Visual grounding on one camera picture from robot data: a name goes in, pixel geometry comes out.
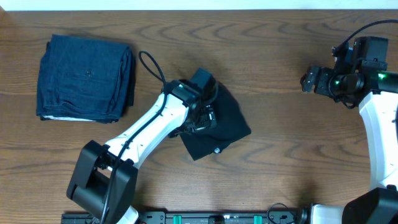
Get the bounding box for black t-shirt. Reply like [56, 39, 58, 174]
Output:
[169, 83, 251, 161]

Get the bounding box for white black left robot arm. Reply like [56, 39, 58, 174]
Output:
[67, 68, 218, 223]

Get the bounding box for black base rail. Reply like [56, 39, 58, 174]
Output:
[60, 210, 312, 224]

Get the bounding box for folded white garment under jeans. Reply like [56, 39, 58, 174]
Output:
[40, 116, 95, 122]

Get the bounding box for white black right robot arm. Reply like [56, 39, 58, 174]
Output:
[300, 36, 397, 223]

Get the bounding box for folded dark blue jeans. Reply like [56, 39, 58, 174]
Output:
[36, 35, 136, 123]

